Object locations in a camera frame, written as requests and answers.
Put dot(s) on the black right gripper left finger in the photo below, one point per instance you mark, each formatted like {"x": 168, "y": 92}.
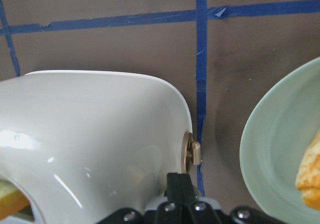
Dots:
{"x": 173, "y": 188}

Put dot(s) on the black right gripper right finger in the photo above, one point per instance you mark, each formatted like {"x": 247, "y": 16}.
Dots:
{"x": 187, "y": 191}

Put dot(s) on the white two-slot toaster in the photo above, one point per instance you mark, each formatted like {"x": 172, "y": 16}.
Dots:
{"x": 83, "y": 144}

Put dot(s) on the yellow toast slice in toaster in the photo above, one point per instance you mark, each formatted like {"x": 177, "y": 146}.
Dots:
{"x": 12, "y": 199}

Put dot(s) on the yellow toast on plate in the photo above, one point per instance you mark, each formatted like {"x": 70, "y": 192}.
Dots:
{"x": 307, "y": 180}

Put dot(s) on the green round plate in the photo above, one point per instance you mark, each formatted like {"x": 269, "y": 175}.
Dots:
{"x": 274, "y": 140}

